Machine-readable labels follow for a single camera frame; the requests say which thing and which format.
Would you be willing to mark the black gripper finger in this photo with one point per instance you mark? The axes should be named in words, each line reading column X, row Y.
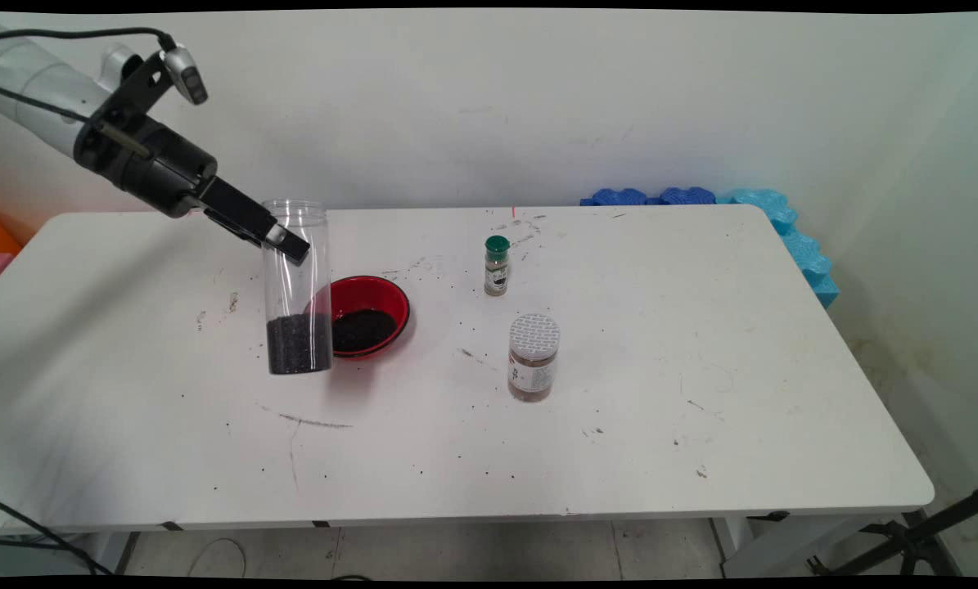
column 239, row 209
column 235, row 228

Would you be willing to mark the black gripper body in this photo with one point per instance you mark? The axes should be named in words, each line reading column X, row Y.
column 149, row 168

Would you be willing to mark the tall clear plastic jar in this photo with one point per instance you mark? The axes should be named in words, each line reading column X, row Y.
column 296, row 286

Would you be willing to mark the black seeds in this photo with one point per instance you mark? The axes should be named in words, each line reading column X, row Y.
column 364, row 329
column 299, row 343

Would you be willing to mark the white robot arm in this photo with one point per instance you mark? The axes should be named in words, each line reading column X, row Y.
column 34, row 86

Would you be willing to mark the orange block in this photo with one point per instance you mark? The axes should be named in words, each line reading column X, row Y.
column 2, row 237

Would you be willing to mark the red bowl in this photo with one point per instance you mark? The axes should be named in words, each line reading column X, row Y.
column 390, row 298

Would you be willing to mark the green-capped spice bottle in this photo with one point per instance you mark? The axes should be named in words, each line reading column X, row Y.
column 497, row 270

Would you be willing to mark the white-lidded jar brown contents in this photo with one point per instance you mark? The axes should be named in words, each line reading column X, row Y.
column 534, row 360

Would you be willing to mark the light blue foam strip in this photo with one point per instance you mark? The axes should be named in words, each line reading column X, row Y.
column 799, row 245

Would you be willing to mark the white table leg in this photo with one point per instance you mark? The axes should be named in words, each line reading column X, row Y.
column 775, row 548

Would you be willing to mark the black tripod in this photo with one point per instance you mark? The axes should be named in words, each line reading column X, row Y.
column 906, row 536

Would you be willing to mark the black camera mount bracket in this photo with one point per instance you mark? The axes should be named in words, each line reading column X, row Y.
column 141, row 82

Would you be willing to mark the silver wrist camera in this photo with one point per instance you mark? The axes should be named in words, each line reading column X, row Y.
column 187, row 75

